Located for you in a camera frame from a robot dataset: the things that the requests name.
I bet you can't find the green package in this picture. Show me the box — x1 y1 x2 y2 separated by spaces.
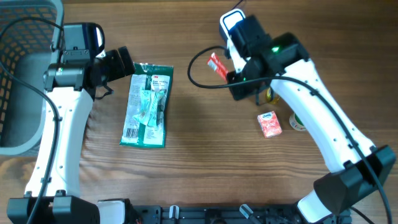
120 63 174 148

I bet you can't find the light teal sachet pack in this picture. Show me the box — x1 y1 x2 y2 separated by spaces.
133 88 165 128

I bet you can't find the green lid jar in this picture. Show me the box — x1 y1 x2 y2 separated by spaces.
289 113 307 131

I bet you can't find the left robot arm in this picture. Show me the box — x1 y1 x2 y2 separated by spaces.
7 22 136 223

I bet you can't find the black right camera cable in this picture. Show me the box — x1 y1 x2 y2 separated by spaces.
187 45 394 224

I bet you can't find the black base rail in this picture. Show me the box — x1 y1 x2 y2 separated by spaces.
124 203 352 224

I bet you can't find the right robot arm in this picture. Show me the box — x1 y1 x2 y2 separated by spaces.
220 11 396 223

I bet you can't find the black left camera cable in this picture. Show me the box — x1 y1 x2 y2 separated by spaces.
0 16 65 224

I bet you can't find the dark grey mesh basket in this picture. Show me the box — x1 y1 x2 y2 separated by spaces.
1 0 64 157

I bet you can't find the red white tube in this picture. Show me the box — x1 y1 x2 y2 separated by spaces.
207 52 228 82

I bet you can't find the small yellow bottle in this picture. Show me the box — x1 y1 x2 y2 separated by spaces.
265 87 280 105

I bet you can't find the black camera cable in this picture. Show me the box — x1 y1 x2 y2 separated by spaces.
187 45 394 224
0 16 65 224

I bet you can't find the white barcode scanner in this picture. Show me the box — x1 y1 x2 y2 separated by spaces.
219 9 246 43

